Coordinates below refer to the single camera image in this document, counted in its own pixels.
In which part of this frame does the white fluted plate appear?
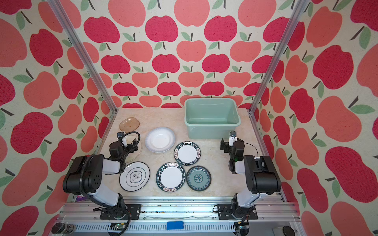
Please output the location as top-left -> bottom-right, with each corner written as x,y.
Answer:
145,127 -> 176,153

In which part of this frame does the mint green plastic bin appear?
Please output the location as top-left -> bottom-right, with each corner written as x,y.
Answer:
185,98 -> 241,139

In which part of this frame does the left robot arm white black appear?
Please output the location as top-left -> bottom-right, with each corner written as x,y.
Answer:
63,138 -> 139,209

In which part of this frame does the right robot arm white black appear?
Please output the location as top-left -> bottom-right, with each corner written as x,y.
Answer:
220,137 -> 282,209

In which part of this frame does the amber translucent glass plate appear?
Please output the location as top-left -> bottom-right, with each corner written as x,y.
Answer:
119,117 -> 140,133

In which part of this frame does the white plate black line pattern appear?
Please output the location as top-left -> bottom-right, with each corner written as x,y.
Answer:
119,162 -> 150,192

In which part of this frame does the small green rim lettered plate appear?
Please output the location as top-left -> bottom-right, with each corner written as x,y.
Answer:
173,141 -> 201,166

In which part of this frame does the teal blue patterned plate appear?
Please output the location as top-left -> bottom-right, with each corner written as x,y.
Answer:
187,166 -> 212,191

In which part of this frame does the large green rim lettered plate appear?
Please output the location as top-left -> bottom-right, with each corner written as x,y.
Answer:
156,162 -> 187,193

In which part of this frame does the purple snack packet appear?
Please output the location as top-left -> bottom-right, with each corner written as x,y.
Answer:
75,195 -> 87,202

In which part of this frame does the green circuit board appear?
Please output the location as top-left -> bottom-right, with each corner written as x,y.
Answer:
109,223 -> 126,231

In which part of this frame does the black round object right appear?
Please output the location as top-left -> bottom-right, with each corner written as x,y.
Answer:
282,226 -> 295,236

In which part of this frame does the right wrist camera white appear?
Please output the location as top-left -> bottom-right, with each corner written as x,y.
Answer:
228,131 -> 237,147

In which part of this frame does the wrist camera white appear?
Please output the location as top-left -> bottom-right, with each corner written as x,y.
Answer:
228,131 -> 237,147
117,132 -> 127,147

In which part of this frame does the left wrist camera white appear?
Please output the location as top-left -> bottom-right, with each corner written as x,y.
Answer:
117,132 -> 127,147

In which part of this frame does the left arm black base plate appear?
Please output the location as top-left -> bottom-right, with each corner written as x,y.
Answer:
99,204 -> 141,220

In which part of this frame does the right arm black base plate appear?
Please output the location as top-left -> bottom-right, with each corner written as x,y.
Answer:
213,204 -> 258,220

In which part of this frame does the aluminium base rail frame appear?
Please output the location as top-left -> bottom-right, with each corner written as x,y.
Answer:
46,196 -> 305,236

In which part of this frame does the blue block on rail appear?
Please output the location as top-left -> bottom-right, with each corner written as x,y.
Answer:
166,221 -> 184,230

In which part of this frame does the left aluminium frame post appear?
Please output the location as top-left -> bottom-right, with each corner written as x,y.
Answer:
47,1 -> 118,115

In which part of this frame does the aluminium frame post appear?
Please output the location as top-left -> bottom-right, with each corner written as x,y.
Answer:
249,0 -> 310,116
47,1 -> 118,115

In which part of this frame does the right aluminium frame post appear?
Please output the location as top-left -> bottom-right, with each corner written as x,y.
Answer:
249,0 -> 310,116

